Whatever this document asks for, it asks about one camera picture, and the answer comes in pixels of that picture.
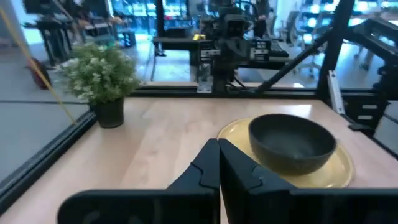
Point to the yellow plate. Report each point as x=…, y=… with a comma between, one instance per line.
x=335, y=174

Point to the black background desk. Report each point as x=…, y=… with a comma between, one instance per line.
x=174, y=42

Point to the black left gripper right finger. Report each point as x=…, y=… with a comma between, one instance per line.
x=280, y=208

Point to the person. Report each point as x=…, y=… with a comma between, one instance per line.
x=261, y=21

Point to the silver mounting bracket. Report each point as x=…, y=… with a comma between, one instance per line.
x=204, y=87

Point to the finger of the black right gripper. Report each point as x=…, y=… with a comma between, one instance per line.
x=245, y=57
x=222, y=60

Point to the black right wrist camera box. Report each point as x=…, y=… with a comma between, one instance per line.
x=234, y=26

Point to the small yellow item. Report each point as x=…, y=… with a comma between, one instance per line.
x=199, y=37

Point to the black frame post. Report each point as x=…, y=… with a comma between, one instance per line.
x=337, y=46

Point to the dark grey bowl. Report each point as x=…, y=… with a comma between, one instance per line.
x=292, y=146

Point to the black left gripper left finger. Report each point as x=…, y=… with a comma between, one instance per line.
x=186, y=205

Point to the black background table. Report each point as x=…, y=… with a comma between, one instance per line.
x=53, y=26

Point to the black clamp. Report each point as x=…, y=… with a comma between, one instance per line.
x=360, y=127

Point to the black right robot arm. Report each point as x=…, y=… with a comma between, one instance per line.
x=224, y=81

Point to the red floor object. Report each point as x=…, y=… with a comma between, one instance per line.
x=38, y=82

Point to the grey office chair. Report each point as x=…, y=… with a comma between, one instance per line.
x=289, y=25

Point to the black diagonal frame brace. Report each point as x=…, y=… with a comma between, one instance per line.
x=289, y=67

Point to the potted green plant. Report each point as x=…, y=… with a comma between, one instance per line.
x=99, y=74

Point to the silver bracket strip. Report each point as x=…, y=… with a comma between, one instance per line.
x=335, y=93

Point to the black table edge rail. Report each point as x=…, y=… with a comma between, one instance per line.
x=385, y=146
x=37, y=158

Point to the black table end rail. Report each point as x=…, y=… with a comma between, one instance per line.
x=174, y=92

